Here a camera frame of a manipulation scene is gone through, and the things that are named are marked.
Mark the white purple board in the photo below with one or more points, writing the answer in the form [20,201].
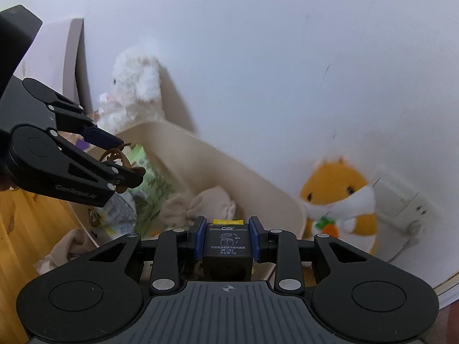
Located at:
[61,61]

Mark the white wall socket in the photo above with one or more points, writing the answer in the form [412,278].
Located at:
[401,200]

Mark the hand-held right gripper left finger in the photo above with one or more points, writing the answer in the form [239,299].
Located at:
[195,238]

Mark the beige plastic basket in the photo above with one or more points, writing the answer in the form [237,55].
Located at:
[233,165]

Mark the orange hamster plush toy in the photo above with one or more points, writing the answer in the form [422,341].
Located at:
[344,186]

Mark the white purple print cloth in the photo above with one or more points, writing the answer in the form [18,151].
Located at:
[71,247]

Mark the white lamb plush toy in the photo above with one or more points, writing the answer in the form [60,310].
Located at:
[136,79]

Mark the pale pink cloth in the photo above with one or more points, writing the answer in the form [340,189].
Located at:
[208,200]

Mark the small black box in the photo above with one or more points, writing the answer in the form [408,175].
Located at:
[226,247]

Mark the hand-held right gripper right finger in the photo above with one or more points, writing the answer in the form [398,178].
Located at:
[255,239]

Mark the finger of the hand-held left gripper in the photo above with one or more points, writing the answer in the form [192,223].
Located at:
[129,177]
[98,135]

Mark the wooden desktop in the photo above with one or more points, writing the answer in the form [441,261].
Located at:
[21,229]

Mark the brown hair clip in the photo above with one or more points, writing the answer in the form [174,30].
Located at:
[113,156]

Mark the round white green snack packet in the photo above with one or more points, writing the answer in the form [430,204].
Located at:
[118,211]

